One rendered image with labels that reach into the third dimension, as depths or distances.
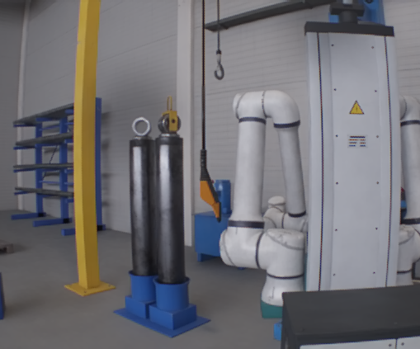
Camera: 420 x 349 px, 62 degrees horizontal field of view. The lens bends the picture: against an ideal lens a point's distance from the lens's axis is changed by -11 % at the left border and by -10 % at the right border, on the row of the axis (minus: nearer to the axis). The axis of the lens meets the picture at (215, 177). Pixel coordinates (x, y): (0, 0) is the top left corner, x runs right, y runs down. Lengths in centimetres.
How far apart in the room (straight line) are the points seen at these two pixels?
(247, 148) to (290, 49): 373
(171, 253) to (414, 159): 189
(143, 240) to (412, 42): 355
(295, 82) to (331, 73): 369
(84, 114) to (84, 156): 42
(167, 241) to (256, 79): 313
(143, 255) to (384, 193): 219
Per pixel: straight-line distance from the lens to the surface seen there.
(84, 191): 387
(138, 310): 330
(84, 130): 388
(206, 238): 497
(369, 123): 142
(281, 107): 160
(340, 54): 143
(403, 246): 160
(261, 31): 554
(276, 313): 154
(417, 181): 175
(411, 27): 473
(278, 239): 147
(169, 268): 294
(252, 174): 157
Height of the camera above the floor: 126
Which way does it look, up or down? 2 degrees down
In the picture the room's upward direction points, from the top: straight up
